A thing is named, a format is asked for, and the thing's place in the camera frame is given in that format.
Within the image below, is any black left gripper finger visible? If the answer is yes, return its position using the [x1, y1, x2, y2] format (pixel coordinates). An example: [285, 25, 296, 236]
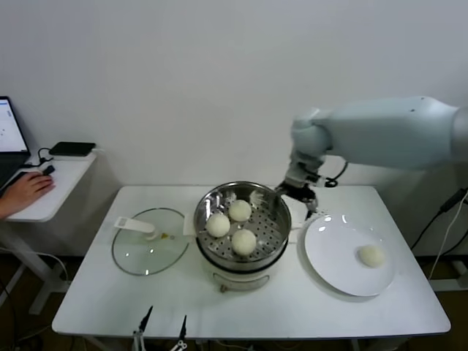
[132, 306, 154, 351]
[173, 314, 188, 351]

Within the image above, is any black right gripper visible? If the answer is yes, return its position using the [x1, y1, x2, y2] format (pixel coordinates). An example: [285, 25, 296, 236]
[271, 181, 320, 221]

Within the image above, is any white steamed baozi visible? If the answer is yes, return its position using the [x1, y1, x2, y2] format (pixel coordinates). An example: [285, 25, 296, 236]
[205, 214, 231, 238]
[357, 244, 386, 269]
[231, 229, 257, 256]
[228, 199, 253, 223]

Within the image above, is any person's bare forearm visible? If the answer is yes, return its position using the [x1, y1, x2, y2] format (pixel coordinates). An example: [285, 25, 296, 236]
[0, 197, 14, 221]

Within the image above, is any stainless steel steamer basket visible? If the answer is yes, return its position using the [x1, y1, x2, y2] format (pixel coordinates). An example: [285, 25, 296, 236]
[182, 181, 301, 265]

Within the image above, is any person's bare hand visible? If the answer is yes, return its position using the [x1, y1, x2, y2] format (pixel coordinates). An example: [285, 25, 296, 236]
[4, 171, 57, 217]

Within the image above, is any white round plate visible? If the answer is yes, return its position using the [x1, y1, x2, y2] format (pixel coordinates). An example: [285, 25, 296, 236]
[303, 214, 396, 298]

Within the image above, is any cream electric cooker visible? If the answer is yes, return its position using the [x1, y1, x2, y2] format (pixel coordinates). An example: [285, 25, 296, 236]
[199, 214, 293, 295]

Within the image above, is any white side table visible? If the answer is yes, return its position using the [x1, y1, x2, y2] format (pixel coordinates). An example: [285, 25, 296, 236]
[0, 148, 107, 316]

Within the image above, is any black power bank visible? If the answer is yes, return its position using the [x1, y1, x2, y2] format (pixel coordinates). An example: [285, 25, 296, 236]
[48, 142, 97, 157]

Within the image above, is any black laptop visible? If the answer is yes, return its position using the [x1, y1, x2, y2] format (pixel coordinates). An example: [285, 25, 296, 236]
[0, 97, 32, 187]

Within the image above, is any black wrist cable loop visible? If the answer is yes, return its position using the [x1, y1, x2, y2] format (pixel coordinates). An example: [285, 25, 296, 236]
[317, 160, 349, 188]

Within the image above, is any glass lid with white handle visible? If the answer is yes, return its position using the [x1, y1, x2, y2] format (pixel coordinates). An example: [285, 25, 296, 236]
[111, 207, 190, 277]

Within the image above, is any white hanging cable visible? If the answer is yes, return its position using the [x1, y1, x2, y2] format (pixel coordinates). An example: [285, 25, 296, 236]
[430, 193, 468, 284]

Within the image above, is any black cable with adapter block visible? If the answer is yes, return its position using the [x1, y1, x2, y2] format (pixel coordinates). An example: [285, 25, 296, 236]
[409, 188, 468, 252]

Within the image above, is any thin black desk cable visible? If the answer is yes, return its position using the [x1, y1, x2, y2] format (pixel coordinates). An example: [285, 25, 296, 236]
[21, 147, 56, 170]

